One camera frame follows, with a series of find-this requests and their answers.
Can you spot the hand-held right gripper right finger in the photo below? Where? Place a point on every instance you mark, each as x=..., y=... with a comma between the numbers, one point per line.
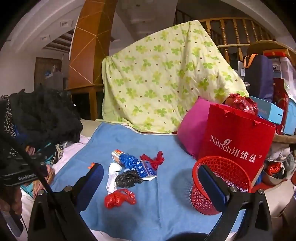
x=211, y=185

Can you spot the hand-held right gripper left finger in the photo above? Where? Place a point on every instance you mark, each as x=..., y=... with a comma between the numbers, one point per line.
x=93, y=177

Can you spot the long white box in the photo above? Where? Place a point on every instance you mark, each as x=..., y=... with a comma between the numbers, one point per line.
x=111, y=183

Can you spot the white tissue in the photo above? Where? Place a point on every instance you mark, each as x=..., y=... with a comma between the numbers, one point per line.
x=115, y=167

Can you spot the red mesh plastic basket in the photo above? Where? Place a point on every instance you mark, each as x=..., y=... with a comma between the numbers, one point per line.
x=233, y=171

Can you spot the red plastic bag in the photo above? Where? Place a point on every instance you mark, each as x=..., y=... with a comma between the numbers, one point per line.
x=155, y=162
x=115, y=199

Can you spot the orange white medicine box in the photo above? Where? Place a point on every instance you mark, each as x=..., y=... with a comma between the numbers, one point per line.
x=116, y=155

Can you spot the black plastic bag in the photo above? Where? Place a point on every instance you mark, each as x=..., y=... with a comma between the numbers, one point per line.
x=127, y=179

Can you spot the blue plastic bag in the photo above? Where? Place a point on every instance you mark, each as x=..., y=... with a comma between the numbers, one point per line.
x=129, y=161

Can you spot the blue white medicine box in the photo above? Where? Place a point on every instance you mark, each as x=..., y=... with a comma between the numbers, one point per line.
x=145, y=170

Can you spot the person's left hand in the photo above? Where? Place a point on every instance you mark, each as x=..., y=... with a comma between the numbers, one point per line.
x=11, y=200

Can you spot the small orange scrap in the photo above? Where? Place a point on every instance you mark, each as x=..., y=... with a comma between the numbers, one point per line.
x=91, y=165

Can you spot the blue towel blanket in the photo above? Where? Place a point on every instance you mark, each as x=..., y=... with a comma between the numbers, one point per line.
x=161, y=204

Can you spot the red paper gift bag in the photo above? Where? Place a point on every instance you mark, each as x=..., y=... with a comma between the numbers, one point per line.
x=235, y=134

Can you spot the pink pillow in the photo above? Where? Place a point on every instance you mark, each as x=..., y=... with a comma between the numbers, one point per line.
x=193, y=129

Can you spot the black lace clothing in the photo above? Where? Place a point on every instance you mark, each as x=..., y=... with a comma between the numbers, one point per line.
x=46, y=115

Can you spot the brown cardboard box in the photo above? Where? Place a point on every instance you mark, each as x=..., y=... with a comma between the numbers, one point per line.
x=284, y=220

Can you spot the crumpled red bag in gift bag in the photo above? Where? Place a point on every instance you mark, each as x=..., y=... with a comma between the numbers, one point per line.
x=241, y=103

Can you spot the light blue cardboard box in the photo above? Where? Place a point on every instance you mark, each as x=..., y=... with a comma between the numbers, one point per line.
x=268, y=111

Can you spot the brown wooden door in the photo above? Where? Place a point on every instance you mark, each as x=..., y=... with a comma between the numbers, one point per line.
x=44, y=69

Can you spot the tall red gift box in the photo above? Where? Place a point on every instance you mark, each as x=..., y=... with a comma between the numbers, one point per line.
x=281, y=102

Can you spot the green clover print quilt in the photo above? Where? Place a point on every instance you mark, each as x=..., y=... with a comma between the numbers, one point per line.
x=161, y=76

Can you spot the orange wooden pillar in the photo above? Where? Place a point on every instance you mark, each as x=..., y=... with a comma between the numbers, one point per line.
x=87, y=53

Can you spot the clear plastic storage container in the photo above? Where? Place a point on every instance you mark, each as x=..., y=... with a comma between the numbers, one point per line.
x=288, y=67

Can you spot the wooden stair railing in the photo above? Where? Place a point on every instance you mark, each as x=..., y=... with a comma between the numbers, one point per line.
x=233, y=34

